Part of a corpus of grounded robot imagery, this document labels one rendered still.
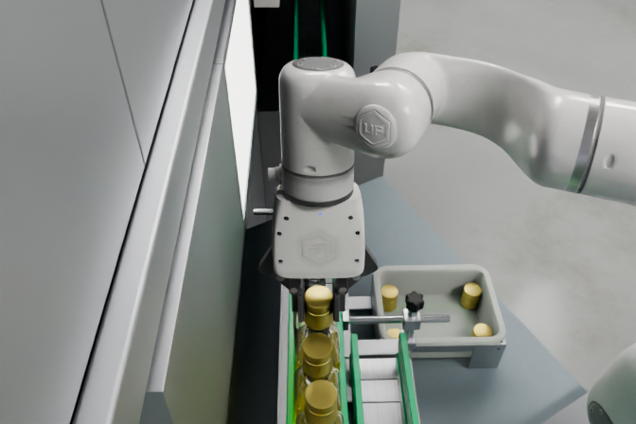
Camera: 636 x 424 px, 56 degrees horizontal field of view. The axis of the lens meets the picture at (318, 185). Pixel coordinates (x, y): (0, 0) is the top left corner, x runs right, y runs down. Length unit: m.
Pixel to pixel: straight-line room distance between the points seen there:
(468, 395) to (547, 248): 1.39
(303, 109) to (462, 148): 2.29
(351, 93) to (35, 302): 0.31
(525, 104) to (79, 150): 0.37
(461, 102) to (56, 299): 0.41
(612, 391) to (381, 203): 0.79
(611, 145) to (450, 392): 0.72
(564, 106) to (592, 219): 2.15
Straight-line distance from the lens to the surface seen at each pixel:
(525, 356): 1.23
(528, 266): 2.39
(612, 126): 0.52
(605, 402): 0.80
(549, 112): 0.52
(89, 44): 0.43
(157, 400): 0.51
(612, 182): 0.53
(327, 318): 0.72
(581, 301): 2.35
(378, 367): 1.00
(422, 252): 1.33
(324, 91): 0.54
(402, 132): 0.52
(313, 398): 0.66
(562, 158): 0.52
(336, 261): 0.65
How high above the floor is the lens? 1.75
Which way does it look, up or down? 43 degrees down
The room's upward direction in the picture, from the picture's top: straight up
